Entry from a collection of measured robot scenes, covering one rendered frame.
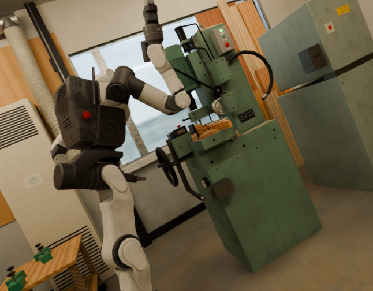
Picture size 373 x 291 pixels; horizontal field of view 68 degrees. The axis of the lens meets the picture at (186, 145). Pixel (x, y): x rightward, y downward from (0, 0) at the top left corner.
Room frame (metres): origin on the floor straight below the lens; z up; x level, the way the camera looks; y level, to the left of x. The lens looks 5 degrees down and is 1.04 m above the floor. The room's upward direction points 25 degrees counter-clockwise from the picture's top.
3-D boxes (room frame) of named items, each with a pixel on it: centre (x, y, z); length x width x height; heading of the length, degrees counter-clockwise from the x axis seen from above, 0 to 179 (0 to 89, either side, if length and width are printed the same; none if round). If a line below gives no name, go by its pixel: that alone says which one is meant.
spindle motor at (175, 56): (1.88, -0.15, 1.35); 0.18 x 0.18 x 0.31
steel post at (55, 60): (2.83, 0.82, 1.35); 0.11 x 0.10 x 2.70; 108
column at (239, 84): (1.95, -0.43, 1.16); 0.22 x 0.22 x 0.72; 15
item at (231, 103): (1.77, -0.37, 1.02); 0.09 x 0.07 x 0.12; 15
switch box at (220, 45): (1.82, -0.50, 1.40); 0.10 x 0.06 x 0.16; 105
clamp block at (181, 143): (1.79, 0.02, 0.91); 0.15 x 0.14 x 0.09; 15
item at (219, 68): (1.78, -0.40, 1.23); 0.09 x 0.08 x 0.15; 105
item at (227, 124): (1.77, -0.18, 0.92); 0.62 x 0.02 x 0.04; 15
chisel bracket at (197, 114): (1.88, -0.17, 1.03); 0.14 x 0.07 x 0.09; 105
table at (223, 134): (1.81, -0.06, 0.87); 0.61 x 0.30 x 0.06; 15
